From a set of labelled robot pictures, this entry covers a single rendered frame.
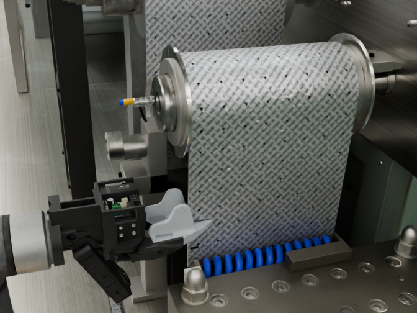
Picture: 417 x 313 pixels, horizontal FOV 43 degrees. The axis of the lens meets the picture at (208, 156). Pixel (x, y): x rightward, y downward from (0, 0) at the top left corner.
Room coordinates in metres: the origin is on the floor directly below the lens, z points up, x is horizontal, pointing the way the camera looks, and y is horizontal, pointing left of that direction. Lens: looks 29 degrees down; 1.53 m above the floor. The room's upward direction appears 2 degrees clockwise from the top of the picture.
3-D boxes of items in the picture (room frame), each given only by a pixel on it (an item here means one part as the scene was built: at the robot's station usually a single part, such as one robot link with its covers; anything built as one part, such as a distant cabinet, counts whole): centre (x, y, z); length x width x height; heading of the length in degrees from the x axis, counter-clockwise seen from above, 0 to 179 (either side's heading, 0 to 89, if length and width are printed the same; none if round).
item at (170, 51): (0.64, 0.05, 1.25); 0.15 x 0.01 x 0.15; 19
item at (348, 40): (0.73, -0.19, 1.25); 0.15 x 0.01 x 0.15; 19
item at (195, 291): (0.52, 0.01, 1.05); 0.04 x 0.04 x 0.04
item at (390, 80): (0.74, -0.23, 1.25); 0.07 x 0.04 x 0.04; 109
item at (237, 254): (0.61, -0.10, 1.03); 0.21 x 0.04 x 0.03; 109
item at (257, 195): (0.62, -0.09, 1.11); 0.23 x 0.01 x 0.18; 109
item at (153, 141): (0.66, 0.10, 1.05); 0.06 x 0.05 x 0.31; 109
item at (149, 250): (0.55, 0.07, 1.09); 0.09 x 0.05 x 0.02; 108
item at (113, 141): (0.65, 0.13, 1.18); 0.04 x 0.02 x 0.04; 19
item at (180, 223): (0.57, 0.03, 1.11); 0.09 x 0.03 x 0.06; 108
